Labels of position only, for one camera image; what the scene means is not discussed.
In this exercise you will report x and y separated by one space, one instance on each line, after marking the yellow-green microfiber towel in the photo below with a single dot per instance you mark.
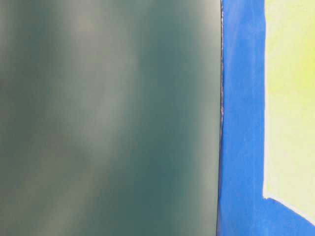
289 158

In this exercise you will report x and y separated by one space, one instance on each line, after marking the blue table cloth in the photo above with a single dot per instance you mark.
242 210

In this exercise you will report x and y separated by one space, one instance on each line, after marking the blurred dark green panel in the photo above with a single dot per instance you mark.
109 117

